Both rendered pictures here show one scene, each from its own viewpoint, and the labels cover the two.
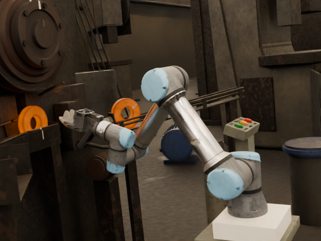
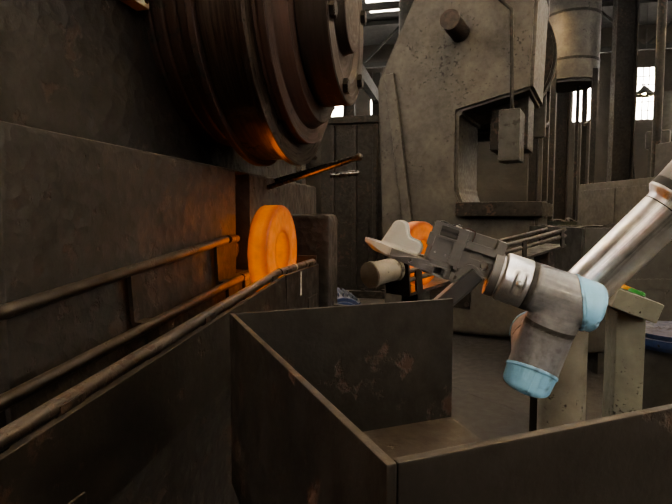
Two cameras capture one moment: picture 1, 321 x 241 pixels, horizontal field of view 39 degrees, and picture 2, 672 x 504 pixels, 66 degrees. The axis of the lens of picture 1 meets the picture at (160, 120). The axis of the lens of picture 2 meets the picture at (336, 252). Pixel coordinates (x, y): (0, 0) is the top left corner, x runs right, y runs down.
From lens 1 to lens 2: 138 cm
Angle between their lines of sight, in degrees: 16
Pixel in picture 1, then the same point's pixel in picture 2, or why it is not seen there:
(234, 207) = not seen: outside the picture
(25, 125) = (269, 252)
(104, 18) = not seen: hidden behind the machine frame
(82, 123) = (459, 255)
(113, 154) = (551, 345)
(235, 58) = (416, 203)
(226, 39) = (404, 175)
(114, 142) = (562, 313)
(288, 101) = not seen: hidden behind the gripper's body
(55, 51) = (352, 74)
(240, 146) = (628, 333)
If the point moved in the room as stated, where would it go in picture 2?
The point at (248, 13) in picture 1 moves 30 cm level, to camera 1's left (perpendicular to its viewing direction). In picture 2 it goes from (441, 142) to (399, 140)
